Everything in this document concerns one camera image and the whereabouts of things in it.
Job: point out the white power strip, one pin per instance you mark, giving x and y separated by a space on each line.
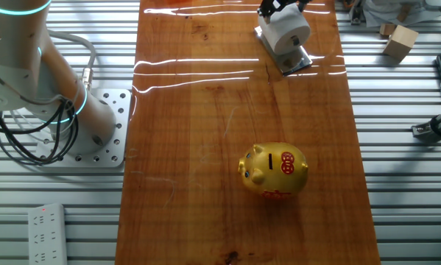
47 235

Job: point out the large wooden block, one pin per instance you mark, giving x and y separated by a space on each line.
400 42

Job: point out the gold piggy bank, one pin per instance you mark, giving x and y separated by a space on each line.
271 176

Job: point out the tan wooden piece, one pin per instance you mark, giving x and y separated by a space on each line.
403 14

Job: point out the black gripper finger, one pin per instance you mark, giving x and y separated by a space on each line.
269 9
303 3

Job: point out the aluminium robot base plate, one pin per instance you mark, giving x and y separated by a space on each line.
109 154

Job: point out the metal roll holder shelf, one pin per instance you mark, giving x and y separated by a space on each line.
297 64

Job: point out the black clamp tool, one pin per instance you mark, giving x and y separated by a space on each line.
435 127

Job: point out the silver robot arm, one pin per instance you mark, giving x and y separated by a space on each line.
95 117

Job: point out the grey cloth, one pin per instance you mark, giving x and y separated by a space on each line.
382 11

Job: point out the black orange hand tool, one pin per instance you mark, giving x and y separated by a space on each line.
355 14

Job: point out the small wooden block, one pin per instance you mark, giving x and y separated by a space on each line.
387 29

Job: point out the white paper roll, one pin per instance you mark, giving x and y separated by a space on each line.
284 31

